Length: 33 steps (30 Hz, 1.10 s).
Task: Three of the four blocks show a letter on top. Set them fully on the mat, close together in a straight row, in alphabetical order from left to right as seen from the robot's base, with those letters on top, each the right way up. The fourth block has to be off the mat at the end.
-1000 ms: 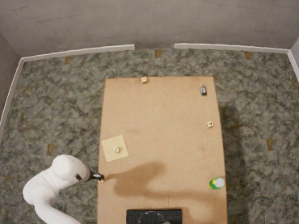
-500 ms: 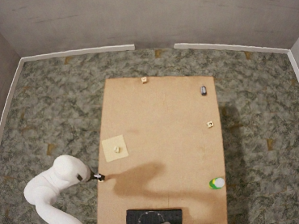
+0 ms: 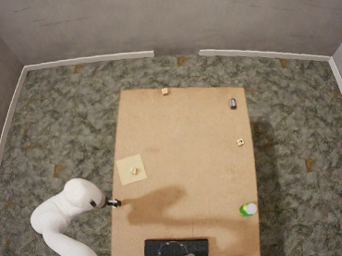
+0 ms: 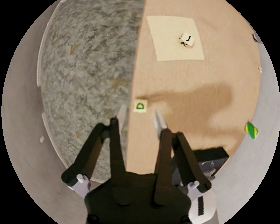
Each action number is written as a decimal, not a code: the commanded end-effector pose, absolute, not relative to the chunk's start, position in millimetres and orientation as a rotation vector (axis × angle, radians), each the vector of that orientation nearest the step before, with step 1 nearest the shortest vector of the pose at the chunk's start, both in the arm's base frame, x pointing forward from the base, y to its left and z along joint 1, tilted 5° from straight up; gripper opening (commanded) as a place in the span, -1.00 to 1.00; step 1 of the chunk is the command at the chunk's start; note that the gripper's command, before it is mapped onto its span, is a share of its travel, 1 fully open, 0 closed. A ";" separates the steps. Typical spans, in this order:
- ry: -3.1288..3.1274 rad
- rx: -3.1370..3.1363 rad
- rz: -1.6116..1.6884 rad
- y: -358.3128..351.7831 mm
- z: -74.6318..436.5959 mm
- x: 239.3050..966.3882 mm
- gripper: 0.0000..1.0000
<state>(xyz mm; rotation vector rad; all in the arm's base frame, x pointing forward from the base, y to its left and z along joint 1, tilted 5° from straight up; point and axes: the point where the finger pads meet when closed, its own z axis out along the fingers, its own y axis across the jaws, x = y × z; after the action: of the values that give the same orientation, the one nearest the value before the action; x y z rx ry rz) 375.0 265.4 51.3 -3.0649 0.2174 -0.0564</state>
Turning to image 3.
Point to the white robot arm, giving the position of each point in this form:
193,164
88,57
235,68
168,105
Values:
53,216

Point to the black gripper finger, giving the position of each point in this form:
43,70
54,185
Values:
115,202

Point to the pale yellow mat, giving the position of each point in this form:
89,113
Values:
124,167

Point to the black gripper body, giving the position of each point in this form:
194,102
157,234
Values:
106,201

